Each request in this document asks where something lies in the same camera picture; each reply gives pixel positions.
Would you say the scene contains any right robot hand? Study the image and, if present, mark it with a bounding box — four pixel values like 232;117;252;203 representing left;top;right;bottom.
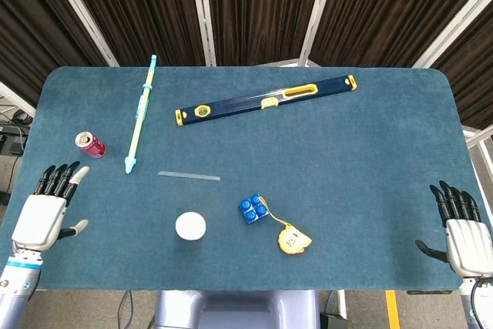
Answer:
414;180;490;278

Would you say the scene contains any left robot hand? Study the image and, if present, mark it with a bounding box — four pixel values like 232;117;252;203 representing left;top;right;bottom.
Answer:
11;161;91;253

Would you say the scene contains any translucent white plastic tube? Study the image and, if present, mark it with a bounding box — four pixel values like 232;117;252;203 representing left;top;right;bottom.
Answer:
156;170;221;182

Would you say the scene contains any white round container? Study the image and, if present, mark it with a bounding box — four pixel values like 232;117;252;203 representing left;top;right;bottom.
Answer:
175;210;207;242

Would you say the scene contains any black equipment box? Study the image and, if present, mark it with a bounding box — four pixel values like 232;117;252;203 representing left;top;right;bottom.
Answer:
0;123;29;157

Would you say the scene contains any red soda can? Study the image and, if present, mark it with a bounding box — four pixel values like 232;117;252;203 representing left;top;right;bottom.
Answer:
74;131;107;159

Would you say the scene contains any white table leg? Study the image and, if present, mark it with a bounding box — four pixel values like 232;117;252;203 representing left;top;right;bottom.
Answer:
336;289;348;319

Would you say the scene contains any green blue toy sword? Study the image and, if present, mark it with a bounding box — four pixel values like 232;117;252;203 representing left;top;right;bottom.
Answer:
124;54;158;175

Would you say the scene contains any blue felt table cover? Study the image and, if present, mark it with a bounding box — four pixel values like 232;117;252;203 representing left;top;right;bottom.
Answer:
0;65;493;292

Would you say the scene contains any yellow tape measure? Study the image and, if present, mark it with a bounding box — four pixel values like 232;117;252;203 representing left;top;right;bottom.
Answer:
258;196;313;256

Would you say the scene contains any blue toy building brick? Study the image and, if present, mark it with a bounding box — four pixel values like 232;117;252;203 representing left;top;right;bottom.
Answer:
237;193;270;224

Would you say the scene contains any grey robot torso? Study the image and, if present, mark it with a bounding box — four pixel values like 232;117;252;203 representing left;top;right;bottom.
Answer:
153;289;321;329

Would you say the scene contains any blue yellow spirit level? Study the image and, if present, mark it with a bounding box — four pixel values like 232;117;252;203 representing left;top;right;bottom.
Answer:
174;74;358;127

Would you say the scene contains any dark brown curtain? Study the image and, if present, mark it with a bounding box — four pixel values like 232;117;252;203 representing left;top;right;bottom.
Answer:
0;0;493;129

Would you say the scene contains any blue floor cable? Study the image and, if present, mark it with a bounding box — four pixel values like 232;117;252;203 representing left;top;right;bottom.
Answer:
117;290;134;329

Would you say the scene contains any white partition frame post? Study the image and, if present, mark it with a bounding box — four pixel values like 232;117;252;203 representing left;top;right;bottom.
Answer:
41;0;119;68
411;0;493;69
297;0;340;65
187;0;217;67
0;81;36;117

